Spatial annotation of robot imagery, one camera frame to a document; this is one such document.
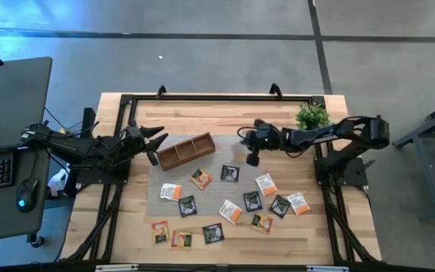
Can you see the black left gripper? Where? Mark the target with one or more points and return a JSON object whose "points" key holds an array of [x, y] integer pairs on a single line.
{"points": [[136, 140]]}

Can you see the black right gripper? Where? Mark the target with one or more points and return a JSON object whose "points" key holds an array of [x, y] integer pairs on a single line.
{"points": [[264, 136]]}

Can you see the wooden three-compartment box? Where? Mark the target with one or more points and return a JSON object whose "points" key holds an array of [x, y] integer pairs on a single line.
{"points": [[185, 151]]}

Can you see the black green tea packet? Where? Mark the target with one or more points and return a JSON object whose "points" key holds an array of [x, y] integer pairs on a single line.
{"points": [[279, 206], [213, 233], [187, 206], [252, 201], [230, 173]]}

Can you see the white orange tea packet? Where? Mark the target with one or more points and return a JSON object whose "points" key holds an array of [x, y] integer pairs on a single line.
{"points": [[298, 203], [230, 211], [266, 184], [171, 191]]}

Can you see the yellow orange tea packet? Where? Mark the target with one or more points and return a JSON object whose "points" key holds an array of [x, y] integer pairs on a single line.
{"points": [[160, 232], [181, 239], [201, 178], [261, 223]]}

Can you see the grey woven placemat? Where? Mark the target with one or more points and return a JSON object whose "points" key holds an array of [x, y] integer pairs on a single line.
{"points": [[210, 189]]}

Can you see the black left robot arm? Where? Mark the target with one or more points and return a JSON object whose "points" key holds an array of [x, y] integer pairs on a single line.
{"points": [[70, 145]]}

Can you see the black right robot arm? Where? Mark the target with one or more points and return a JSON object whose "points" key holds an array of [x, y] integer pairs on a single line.
{"points": [[331, 133]]}

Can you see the green potted plant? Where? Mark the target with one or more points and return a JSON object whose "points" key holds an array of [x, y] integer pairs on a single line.
{"points": [[312, 116]]}

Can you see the yellow plug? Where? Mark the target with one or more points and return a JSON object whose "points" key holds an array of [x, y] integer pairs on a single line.
{"points": [[63, 130]]}

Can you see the black computer mouse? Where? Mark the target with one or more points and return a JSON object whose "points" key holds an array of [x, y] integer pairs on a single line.
{"points": [[26, 192]]}

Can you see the large dark grey desk panel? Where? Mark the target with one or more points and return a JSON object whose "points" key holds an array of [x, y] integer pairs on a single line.
{"points": [[10, 102]]}

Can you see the black desk caster wheel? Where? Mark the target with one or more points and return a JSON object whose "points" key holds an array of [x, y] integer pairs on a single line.
{"points": [[37, 241]]}

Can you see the blue-grey metal table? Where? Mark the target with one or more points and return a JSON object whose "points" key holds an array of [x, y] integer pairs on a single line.
{"points": [[423, 170]]}

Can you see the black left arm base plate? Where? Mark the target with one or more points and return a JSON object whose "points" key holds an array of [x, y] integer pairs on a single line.
{"points": [[100, 177]]}

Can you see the black upright post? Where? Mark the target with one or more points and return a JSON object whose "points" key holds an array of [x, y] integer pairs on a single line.
{"points": [[88, 119]]}

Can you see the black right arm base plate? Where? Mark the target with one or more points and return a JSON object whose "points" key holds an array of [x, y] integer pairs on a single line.
{"points": [[349, 175]]}

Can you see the white metal bracket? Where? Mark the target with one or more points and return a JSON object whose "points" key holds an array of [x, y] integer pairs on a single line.
{"points": [[327, 269], [115, 267]]}

